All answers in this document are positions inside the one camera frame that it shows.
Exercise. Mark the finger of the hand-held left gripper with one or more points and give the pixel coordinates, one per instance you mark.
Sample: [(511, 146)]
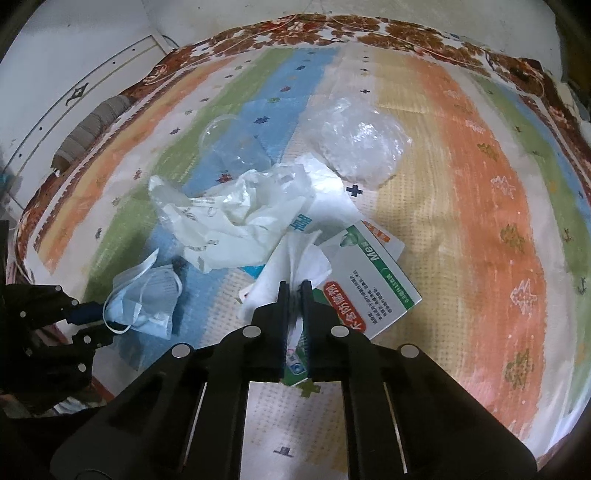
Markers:
[(85, 313), (92, 340)]

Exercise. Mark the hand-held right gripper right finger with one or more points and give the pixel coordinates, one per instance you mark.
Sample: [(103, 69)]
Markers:
[(314, 323)]

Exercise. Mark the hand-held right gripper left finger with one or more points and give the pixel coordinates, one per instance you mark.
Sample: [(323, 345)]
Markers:
[(277, 323)]

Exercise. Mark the white paper tissue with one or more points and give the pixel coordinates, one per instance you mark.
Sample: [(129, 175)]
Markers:
[(295, 263)]

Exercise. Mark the blue face mask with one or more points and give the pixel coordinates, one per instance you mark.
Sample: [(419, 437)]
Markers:
[(157, 286)]

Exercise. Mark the white green cardboard box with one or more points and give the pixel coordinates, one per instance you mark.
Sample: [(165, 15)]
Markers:
[(369, 286)]

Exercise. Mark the white crumpled plastic bag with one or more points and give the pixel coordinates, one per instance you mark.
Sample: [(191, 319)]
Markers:
[(221, 217)]

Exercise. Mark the white flat plastic wrapper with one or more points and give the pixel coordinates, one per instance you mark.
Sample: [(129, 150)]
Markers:
[(332, 198)]

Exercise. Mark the clear plastic cup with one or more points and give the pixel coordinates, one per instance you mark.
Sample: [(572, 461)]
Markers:
[(235, 152)]

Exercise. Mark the clear crumpled plastic wrap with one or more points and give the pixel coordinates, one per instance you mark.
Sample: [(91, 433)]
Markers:
[(355, 138)]

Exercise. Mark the striped colourful blanket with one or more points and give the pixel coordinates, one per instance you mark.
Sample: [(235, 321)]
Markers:
[(461, 184)]

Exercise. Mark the white wardrobe panel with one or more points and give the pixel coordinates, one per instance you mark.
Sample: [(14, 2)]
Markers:
[(46, 92)]

